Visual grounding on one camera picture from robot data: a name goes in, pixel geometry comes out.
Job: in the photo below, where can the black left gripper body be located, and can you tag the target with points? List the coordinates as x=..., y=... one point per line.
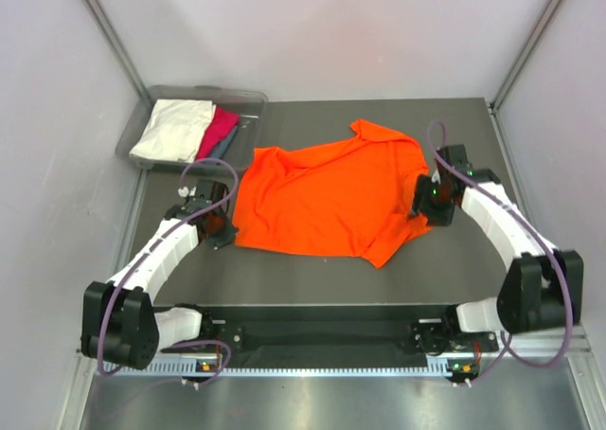
x=223, y=231

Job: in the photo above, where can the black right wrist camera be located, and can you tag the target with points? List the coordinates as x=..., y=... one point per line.
x=456, y=157

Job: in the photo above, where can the white folded t shirt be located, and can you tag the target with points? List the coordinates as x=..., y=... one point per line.
x=174, y=131

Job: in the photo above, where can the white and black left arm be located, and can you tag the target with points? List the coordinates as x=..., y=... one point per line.
x=120, y=324

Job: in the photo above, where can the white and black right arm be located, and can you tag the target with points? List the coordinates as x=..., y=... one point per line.
x=543, y=286

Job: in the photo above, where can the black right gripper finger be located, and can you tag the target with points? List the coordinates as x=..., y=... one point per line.
x=414, y=212
x=423, y=189

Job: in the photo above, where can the clear plastic bin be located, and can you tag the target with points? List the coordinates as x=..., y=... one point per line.
x=248, y=105

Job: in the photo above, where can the orange t shirt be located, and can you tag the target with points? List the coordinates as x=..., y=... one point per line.
x=349, y=198

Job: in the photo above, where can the aluminium frame rail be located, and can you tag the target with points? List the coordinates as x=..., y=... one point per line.
x=526, y=346

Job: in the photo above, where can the crimson folded t shirt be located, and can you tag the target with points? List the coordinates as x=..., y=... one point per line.
x=221, y=126

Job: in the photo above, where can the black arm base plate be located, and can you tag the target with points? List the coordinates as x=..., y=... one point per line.
x=409, y=328

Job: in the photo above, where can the blue grey folded t shirt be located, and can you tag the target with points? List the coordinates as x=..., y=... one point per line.
x=221, y=148

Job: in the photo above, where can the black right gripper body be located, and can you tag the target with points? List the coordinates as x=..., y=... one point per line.
x=441, y=208

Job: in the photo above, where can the grey slotted cable duct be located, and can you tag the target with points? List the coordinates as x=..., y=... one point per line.
x=201, y=367

